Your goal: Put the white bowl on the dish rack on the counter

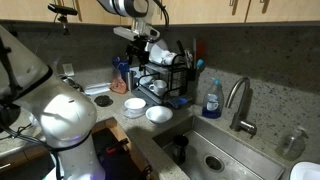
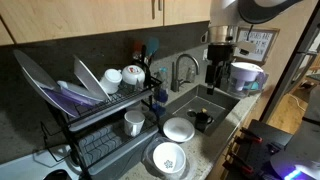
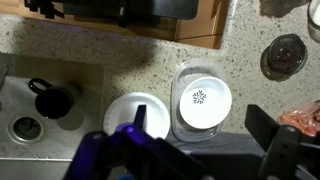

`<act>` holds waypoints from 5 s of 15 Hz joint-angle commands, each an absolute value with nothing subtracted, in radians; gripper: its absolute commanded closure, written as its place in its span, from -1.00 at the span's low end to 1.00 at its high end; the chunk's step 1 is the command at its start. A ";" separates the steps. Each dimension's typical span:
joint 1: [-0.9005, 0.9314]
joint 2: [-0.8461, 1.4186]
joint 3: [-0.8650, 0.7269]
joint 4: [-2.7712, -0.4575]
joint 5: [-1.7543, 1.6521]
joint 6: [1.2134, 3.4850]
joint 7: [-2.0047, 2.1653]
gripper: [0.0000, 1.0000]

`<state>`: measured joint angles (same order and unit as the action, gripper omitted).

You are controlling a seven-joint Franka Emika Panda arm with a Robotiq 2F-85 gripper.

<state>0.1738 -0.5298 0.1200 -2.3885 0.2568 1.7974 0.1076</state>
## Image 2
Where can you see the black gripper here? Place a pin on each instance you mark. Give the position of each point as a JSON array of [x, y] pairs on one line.
[[218, 55]]

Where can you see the white deep plate bowl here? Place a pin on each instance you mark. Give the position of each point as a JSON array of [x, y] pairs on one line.
[[87, 78]]

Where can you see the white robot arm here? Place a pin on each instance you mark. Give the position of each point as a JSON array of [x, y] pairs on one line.
[[221, 36]]

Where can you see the blue dish soap bottle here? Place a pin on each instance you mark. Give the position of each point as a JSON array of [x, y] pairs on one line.
[[161, 92]]

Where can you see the small white plate on counter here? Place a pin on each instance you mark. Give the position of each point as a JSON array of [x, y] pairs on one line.
[[179, 129]]

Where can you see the white mug lower rack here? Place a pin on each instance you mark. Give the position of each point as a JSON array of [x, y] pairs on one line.
[[133, 122]]

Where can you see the white mug rack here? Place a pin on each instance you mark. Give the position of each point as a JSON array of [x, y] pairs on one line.
[[111, 80], [133, 122]]

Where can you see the white bowl snowflake pattern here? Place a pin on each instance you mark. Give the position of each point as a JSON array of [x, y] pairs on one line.
[[169, 158]]

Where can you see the white mug upper rack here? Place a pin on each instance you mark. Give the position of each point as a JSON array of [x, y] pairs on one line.
[[111, 80]]

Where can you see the black two-tier dish rack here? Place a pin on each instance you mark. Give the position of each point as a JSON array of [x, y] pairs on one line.
[[99, 144]]

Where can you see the clear soap dispenser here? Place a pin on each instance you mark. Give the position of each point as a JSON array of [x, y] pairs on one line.
[[190, 77]]

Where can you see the grey sink basin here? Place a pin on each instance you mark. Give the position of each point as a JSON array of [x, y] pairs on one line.
[[217, 105]]

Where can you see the steel sink faucet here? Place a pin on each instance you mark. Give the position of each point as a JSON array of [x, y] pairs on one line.
[[177, 71]]

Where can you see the black mug in sink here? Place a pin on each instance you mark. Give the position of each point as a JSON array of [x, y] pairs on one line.
[[202, 120]]

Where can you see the white water filter pitcher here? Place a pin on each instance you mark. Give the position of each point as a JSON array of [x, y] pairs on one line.
[[245, 78]]

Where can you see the teal spatula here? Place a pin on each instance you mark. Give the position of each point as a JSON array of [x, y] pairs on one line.
[[152, 47]]

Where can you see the red spatula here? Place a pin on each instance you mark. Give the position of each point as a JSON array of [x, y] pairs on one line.
[[137, 50]]

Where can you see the clear plastic container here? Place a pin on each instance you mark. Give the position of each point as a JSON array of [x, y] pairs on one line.
[[149, 164]]

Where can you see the large white plate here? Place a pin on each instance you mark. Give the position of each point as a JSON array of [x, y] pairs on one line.
[[37, 77]]

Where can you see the framed wall sign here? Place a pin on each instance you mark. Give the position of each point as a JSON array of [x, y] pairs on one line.
[[261, 38]]

